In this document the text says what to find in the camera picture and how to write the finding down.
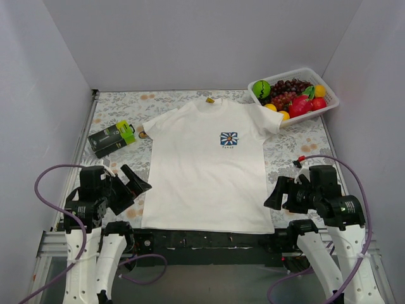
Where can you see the dark purple grape bunch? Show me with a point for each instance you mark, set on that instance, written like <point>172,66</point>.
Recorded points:
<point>289,86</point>

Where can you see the yellow orange front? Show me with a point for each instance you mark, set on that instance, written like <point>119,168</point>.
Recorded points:
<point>285,114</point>

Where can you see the black green cardboard box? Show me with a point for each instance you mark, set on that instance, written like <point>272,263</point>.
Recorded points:
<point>111,139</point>

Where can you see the white plastic fruit basket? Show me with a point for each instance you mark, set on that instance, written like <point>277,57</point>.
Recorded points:
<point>305,74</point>

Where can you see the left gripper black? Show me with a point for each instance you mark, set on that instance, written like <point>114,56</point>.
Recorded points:
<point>121,192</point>

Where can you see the red apple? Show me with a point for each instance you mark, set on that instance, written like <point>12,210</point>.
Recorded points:
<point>318,103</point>

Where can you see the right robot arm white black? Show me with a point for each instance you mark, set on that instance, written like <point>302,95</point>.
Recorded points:
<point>349,278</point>

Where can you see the red dragon fruit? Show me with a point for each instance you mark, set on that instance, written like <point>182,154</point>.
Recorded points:
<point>299,106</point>

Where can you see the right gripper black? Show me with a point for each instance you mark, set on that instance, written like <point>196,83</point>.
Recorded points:
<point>285,195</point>

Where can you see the white t-shirt daisy print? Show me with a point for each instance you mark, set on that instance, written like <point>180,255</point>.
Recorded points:
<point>207,168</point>

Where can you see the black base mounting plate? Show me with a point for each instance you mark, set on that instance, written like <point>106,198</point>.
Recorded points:
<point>214,248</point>

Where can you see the yellow orange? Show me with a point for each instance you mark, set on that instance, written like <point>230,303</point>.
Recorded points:
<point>271,107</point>
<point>285,114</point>

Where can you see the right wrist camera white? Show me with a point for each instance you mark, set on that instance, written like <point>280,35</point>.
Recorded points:
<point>303,176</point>

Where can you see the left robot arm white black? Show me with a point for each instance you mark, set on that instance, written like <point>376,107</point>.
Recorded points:
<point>94,249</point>

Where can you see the red grape bunch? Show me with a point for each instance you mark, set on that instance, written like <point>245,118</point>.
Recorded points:
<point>282,101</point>

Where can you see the yellow lemon back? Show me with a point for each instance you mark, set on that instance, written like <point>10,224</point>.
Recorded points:
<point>319,91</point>

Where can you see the green watermelon ball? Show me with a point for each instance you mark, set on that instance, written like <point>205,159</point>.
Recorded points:
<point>261,89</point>

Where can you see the yellow orange left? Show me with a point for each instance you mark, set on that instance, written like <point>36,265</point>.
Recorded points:
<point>271,107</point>

